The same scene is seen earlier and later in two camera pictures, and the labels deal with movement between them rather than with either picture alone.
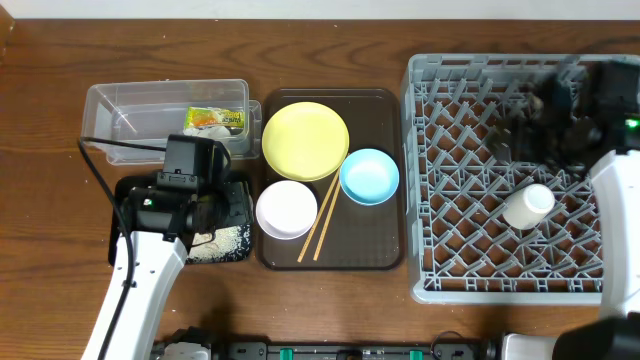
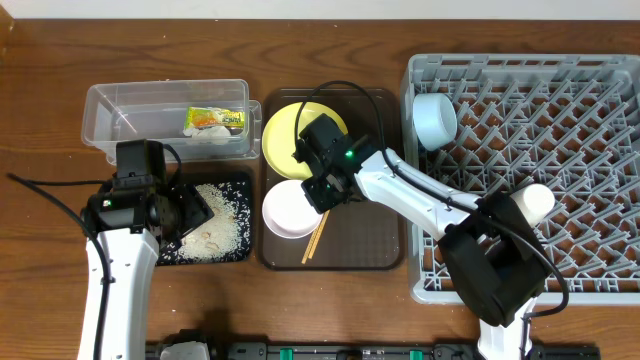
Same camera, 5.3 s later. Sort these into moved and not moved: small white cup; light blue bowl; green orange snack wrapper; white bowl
Moved: light blue bowl
Not moved: green orange snack wrapper; white bowl; small white cup
